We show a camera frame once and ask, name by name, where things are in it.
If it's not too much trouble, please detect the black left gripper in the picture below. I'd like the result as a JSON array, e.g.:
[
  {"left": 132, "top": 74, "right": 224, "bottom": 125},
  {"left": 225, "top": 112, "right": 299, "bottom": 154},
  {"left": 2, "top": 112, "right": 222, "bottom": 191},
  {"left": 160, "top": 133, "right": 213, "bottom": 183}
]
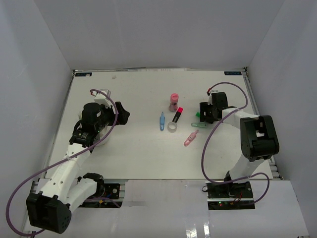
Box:
[{"left": 96, "top": 102, "right": 130, "bottom": 132}]

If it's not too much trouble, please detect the green correction tape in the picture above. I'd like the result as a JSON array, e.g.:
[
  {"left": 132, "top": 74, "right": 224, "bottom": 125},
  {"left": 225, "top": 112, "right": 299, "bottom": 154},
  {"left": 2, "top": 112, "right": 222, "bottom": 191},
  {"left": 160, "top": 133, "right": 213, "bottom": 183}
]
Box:
[{"left": 191, "top": 122, "right": 208, "bottom": 128}]

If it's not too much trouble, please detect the pink black highlighter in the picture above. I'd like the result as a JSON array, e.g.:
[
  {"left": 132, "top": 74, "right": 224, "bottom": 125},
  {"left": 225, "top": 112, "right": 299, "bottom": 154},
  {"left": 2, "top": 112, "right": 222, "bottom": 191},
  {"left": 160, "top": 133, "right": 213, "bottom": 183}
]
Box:
[{"left": 172, "top": 107, "right": 183, "bottom": 123}]

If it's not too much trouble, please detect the clear tape roll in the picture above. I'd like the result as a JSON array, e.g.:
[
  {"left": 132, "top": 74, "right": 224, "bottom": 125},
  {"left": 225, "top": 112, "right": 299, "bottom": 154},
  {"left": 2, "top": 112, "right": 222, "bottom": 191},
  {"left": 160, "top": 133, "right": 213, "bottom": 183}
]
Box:
[{"left": 167, "top": 121, "right": 177, "bottom": 133}]

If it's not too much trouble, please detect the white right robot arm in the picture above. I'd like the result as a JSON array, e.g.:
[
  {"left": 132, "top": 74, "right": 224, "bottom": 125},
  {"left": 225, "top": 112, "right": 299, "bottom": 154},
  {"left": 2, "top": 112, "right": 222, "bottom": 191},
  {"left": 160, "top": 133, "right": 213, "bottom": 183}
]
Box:
[{"left": 200, "top": 92, "right": 279, "bottom": 198}]

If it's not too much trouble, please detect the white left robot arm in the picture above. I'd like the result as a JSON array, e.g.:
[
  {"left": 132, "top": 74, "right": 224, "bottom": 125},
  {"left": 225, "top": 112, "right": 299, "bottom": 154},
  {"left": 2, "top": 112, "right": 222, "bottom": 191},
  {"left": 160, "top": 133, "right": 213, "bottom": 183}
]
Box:
[{"left": 26, "top": 102, "right": 130, "bottom": 234}]

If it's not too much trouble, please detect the white round divided container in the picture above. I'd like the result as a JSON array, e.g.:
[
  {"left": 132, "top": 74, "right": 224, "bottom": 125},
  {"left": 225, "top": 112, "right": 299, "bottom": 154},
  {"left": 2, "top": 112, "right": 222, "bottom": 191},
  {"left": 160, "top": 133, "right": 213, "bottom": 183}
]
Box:
[{"left": 78, "top": 111, "right": 109, "bottom": 147}]

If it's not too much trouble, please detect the pink correction tape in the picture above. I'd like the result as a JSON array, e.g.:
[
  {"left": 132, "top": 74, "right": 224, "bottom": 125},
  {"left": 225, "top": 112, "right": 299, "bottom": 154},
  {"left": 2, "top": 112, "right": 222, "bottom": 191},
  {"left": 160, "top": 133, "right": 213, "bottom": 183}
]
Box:
[{"left": 184, "top": 129, "right": 199, "bottom": 147}]

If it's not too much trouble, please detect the pink glue stick bottle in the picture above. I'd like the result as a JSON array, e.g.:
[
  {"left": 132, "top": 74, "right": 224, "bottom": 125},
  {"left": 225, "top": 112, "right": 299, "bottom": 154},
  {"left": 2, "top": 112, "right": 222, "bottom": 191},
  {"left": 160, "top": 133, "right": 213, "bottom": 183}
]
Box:
[{"left": 169, "top": 93, "right": 179, "bottom": 112}]

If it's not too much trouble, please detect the blue correction tape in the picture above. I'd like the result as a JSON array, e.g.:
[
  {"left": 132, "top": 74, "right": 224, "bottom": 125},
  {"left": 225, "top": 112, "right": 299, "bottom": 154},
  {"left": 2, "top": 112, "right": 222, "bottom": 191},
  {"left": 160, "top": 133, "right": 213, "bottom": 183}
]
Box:
[{"left": 159, "top": 112, "right": 165, "bottom": 131}]

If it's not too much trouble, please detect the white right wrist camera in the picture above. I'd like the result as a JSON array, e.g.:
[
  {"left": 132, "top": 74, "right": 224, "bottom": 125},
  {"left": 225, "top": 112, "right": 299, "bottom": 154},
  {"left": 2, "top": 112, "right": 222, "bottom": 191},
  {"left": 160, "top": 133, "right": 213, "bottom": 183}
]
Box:
[{"left": 207, "top": 88, "right": 218, "bottom": 105}]

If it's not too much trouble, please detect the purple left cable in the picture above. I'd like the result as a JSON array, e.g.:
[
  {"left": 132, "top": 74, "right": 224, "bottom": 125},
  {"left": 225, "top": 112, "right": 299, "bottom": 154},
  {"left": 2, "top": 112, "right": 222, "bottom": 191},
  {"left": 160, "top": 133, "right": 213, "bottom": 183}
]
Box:
[{"left": 5, "top": 89, "right": 123, "bottom": 236}]

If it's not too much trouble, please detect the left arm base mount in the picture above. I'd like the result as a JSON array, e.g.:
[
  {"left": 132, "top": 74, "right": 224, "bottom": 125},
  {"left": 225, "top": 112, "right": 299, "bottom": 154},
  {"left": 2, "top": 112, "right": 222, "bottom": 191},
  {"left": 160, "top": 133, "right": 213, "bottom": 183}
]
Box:
[{"left": 79, "top": 183, "right": 123, "bottom": 208}]

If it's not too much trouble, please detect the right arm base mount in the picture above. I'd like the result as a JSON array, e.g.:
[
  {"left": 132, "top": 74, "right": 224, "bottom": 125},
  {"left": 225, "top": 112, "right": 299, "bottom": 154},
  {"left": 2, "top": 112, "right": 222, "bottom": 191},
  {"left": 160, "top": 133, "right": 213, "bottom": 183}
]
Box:
[{"left": 202, "top": 182, "right": 255, "bottom": 211}]

